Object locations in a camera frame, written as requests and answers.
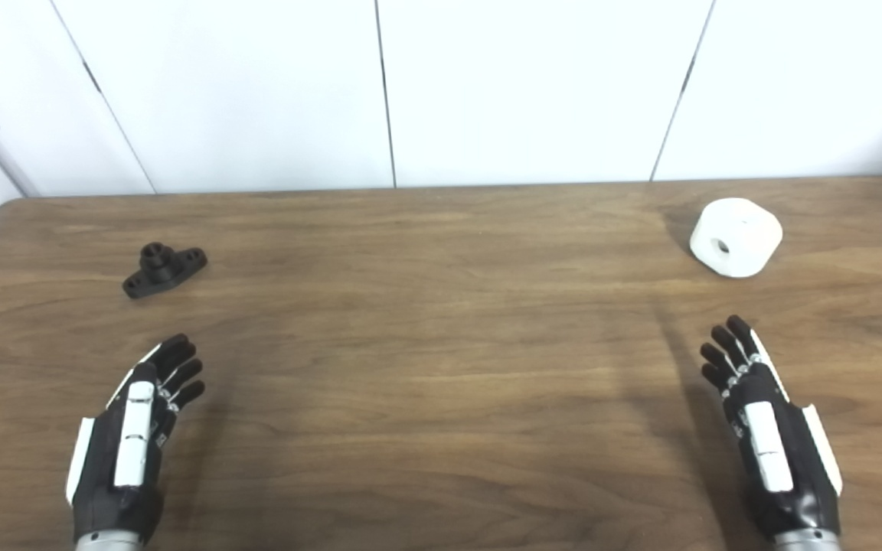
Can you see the round white plastic piece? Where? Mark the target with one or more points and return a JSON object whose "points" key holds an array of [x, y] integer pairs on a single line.
{"points": [[743, 229]]}

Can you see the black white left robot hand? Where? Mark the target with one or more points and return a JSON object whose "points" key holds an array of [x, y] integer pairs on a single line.
{"points": [[135, 428]]}

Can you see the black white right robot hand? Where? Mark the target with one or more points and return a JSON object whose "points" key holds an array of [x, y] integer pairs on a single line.
{"points": [[766, 444]]}

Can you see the black flanged holder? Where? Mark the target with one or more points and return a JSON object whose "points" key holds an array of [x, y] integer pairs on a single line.
{"points": [[158, 272]]}

